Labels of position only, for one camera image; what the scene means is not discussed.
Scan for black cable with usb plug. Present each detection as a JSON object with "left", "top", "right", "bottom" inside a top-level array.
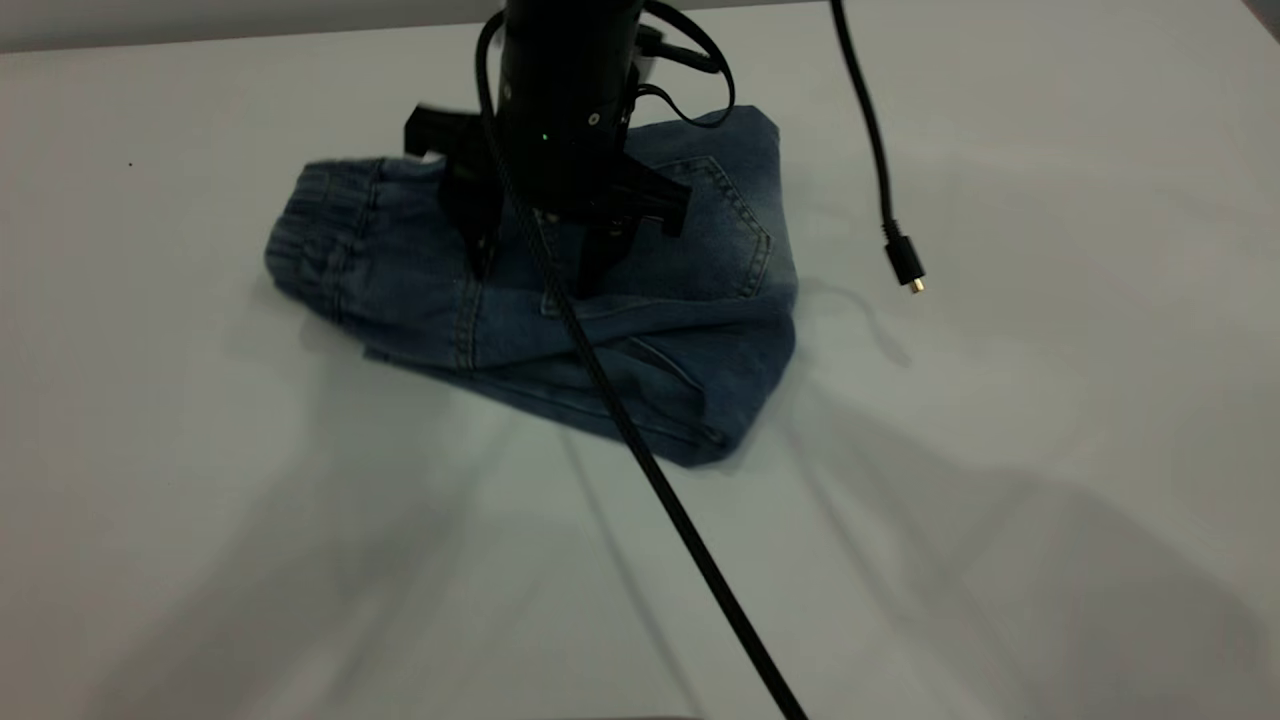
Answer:
[{"left": 828, "top": 0, "right": 927, "bottom": 296}]

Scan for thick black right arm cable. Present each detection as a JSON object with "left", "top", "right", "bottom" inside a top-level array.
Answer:
[{"left": 475, "top": 10, "right": 809, "bottom": 720}]

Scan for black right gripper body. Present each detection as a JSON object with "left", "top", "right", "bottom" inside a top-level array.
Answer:
[{"left": 405, "top": 0, "right": 691, "bottom": 238}]

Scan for thin black looped cable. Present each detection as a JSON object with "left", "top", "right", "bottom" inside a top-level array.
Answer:
[{"left": 635, "top": 0, "right": 738, "bottom": 131}]

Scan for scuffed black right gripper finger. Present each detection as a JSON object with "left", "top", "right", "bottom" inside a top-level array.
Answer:
[{"left": 578, "top": 218, "right": 641, "bottom": 298}]

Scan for blue washed denim pants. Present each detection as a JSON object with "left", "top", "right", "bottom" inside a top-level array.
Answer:
[{"left": 263, "top": 103, "right": 801, "bottom": 469}]

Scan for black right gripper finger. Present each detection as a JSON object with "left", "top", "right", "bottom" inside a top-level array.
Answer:
[{"left": 445, "top": 160, "right": 504, "bottom": 281}]

